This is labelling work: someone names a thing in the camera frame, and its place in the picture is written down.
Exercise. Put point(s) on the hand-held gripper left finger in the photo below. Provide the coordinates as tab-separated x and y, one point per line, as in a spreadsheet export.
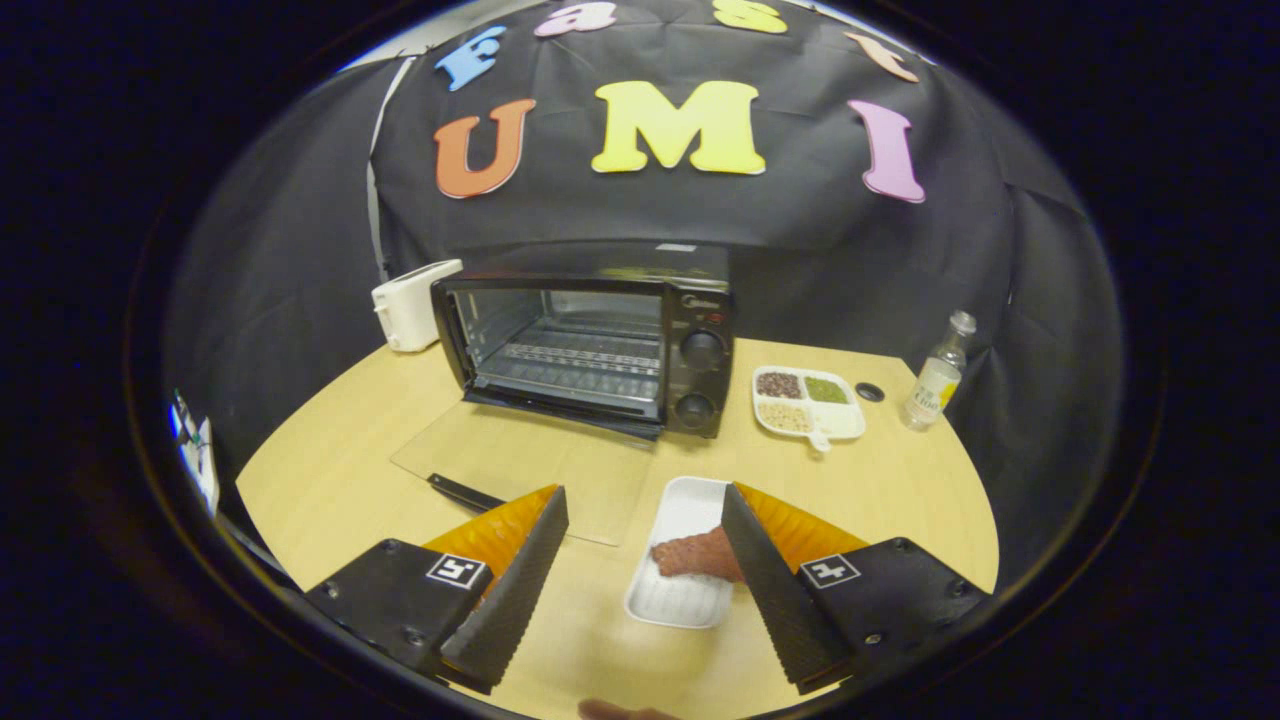
510	610

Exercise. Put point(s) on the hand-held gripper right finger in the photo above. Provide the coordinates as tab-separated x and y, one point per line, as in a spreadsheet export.
785	610

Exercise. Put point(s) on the red meat slice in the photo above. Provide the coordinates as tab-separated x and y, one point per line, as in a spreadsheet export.
695	555

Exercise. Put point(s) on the black toaster oven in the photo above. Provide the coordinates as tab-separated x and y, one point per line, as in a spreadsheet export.
715	375

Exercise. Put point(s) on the white rectangular food tray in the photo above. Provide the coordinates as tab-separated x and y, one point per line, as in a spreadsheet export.
685	510

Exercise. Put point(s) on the black oven knob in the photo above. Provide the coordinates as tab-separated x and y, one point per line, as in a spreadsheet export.
703	348
694	409

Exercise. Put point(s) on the white bread toaster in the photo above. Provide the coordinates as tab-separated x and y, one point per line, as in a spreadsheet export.
415	305

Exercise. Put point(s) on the white divided spice plate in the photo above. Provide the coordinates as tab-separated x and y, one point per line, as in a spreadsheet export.
845	420

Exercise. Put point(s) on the small clear glass bottle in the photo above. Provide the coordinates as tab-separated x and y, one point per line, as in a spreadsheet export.
935	385

